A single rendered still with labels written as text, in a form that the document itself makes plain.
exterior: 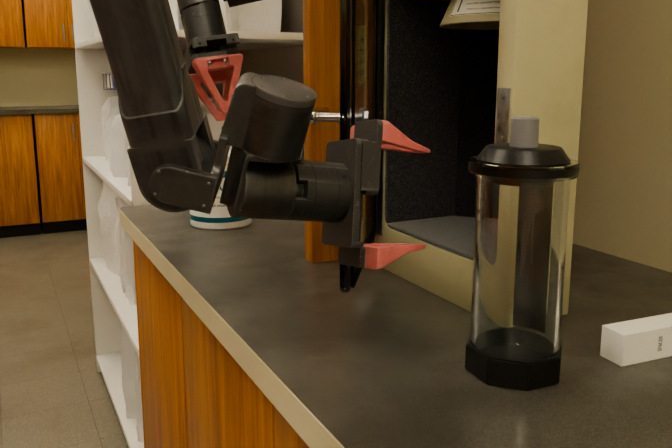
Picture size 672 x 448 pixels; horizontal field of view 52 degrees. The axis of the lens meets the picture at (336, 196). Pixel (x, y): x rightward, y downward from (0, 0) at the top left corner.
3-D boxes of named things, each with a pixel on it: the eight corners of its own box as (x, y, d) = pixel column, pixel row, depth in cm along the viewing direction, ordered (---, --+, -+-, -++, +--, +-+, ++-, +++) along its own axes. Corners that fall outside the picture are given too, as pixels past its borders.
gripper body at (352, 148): (374, 139, 64) (302, 131, 60) (369, 248, 63) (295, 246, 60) (342, 144, 69) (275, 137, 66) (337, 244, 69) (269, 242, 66)
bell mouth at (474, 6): (510, 31, 106) (512, -6, 105) (600, 24, 91) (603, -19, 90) (415, 27, 99) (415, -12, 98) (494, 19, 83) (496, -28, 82)
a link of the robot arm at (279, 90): (167, 159, 66) (145, 199, 58) (188, 45, 61) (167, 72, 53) (288, 189, 67) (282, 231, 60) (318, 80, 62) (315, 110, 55)
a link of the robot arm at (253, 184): (210, 196, 64) (225, 229, 59) (225, 130, 61) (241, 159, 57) (279, 201, 67) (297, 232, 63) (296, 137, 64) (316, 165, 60)
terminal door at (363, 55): (374, 236, 111) (377, -20, 103) (346, 297, 81) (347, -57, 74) (369, 236, 111) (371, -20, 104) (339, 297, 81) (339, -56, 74)
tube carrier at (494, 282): (520, 333, 80) (530, 151, 76) (589, 370, 70) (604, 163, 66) (442, 349, 75) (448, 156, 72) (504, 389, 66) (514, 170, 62)
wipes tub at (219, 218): (241, 214, 152) (239, 147, 149) (261, 226, 141) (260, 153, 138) (183, 220, 146) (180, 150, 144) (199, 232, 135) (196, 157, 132)
